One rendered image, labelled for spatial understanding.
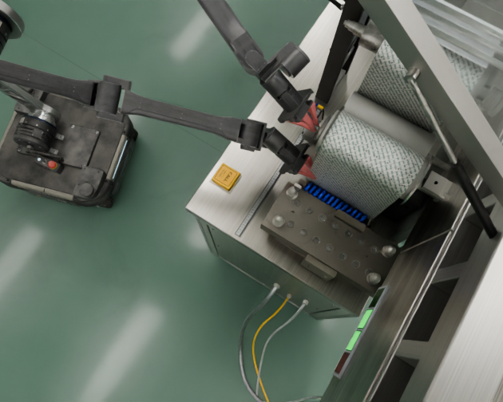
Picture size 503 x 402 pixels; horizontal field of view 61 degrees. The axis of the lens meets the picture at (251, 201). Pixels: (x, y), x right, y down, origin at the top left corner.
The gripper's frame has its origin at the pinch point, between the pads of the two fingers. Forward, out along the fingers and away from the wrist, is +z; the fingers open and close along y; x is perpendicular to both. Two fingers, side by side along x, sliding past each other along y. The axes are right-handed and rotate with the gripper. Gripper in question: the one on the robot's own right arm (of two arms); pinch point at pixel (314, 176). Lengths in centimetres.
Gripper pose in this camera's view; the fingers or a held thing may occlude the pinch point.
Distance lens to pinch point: 130.0
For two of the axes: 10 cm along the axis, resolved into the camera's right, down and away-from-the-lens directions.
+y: -5.3, 8.1, -2.5
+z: 7.2, 5.9, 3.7
